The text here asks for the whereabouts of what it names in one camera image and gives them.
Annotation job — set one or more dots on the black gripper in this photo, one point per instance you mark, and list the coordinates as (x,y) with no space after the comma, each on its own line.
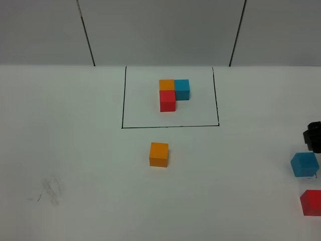
(312,136)

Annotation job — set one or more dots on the blue cube block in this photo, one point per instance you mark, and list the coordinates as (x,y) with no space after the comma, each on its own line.
(304,164)

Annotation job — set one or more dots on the red cube block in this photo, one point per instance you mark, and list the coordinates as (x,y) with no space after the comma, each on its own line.
(311,202)

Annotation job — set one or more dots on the template blue cube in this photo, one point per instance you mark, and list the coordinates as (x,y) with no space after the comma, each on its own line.
(182,89)

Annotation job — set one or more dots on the template red cube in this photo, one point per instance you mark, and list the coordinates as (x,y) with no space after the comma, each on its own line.
(167,99)

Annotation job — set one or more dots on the orange cube block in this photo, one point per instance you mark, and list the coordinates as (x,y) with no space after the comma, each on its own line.
(159,154)

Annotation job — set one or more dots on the template orange cube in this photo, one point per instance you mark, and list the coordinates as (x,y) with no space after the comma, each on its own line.
(166,84)

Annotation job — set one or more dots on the white template sheet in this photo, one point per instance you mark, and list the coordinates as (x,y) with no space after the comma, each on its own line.
(141,99)

